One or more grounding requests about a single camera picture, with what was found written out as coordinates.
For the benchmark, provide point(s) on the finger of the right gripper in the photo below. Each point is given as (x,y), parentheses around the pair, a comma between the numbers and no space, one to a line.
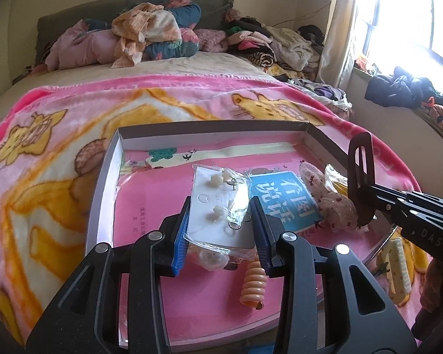
(407,208)
(383,196)

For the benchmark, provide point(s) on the orange floral cloth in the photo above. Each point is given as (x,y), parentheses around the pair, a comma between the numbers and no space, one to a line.
(139,27)

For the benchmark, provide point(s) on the dark clothes on windowsill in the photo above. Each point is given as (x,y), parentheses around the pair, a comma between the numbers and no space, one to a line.
(401,89)

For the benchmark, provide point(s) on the cream white hair comb clip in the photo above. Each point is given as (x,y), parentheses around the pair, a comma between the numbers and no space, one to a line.
(394,257)

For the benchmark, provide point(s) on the yellow item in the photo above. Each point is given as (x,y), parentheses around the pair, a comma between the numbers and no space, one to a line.
(334,181)

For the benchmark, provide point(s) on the dark floral quilt bundle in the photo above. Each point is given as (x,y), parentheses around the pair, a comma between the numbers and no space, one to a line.
(187,15)

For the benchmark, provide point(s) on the brown hair barrette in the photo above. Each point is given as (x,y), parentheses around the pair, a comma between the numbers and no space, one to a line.
(360,175)

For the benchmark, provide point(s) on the beige bed sheet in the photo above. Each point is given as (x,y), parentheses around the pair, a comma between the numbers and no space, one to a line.
(201,63)

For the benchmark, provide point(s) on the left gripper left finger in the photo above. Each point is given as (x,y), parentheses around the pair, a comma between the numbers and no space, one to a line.
(112,302)

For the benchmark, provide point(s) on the pile of clothes on bed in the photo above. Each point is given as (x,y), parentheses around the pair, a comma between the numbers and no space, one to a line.
(281,52)

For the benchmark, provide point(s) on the pink cartoon fleece blanket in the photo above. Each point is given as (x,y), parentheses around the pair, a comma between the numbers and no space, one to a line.
(52,144)

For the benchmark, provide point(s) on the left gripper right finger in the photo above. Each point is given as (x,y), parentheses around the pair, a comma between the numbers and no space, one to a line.
(330,303)

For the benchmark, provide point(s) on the pink pillow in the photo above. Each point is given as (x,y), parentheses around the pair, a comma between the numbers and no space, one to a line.
(88,42)

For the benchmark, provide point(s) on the floral fabric scrunchie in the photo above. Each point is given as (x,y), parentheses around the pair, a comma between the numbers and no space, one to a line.
(337,210)

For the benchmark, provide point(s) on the earrings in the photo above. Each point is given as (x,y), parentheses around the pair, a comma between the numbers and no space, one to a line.
(219,215)

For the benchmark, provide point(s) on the clear plastic hair claw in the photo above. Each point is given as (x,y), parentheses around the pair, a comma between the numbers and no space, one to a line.
(211,260)

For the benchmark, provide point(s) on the cream curtain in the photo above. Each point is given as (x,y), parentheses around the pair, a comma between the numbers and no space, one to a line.
(336,62)

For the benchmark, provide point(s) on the floral laundry basket with clothes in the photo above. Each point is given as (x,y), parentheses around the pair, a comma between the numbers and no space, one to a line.
(333,98)

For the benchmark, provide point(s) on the shallow cardboard box tray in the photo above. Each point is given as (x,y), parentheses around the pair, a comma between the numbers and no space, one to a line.
(193,136)

